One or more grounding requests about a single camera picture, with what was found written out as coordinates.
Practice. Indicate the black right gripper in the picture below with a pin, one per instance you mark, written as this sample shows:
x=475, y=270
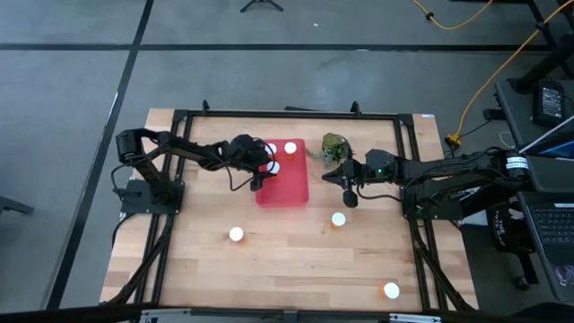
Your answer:
x=376, y=168

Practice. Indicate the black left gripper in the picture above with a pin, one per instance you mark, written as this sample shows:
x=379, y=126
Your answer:
x=246, y=152

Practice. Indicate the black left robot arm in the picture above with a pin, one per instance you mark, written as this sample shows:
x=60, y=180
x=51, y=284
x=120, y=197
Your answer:
x=188, y=148

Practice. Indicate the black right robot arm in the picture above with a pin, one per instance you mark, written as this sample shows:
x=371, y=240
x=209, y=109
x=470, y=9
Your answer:
x=448, y=168

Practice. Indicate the red plastic basket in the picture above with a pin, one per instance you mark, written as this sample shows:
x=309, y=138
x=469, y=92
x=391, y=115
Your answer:
x=289, y=188

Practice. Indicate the small green succulent plant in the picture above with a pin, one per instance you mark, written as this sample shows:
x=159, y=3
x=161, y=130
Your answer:
x=333, y=145

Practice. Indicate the small black floor box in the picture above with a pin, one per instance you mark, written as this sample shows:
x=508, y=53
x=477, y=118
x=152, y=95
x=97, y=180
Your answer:
x=493, y=114

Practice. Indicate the black tripod base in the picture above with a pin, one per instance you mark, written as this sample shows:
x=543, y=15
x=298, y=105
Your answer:
x=261, y=2

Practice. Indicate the black bag white lettering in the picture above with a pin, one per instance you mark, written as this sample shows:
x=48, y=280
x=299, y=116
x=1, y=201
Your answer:
x=502, y=233

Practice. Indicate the dark grey desk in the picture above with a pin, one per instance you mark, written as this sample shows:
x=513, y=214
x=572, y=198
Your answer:
x=515, y=107

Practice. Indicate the black laptop keyboard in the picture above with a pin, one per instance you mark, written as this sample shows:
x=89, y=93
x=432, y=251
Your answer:
x=553, y=224

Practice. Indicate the laptop with blue screen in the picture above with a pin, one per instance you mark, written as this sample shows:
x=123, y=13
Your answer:
x=560, y=150

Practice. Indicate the black power adapter with label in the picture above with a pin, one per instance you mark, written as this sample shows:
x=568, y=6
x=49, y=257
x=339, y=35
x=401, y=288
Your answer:
x=551, y=101

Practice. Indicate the black desk leg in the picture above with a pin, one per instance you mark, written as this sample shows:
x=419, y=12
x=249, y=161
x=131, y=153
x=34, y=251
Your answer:
x=545, y=65

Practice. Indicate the black metal crossbar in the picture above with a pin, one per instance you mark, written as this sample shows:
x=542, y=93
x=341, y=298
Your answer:
x=67, y=314

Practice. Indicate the dark furniture leg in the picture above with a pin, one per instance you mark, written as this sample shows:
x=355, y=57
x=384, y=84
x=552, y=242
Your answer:
x=13, y=205

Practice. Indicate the black metal table frame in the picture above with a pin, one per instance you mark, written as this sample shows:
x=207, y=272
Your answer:
x=291, y=115

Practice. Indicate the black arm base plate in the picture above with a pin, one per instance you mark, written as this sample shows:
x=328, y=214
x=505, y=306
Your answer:
x=134, y=202
x=412, y=213

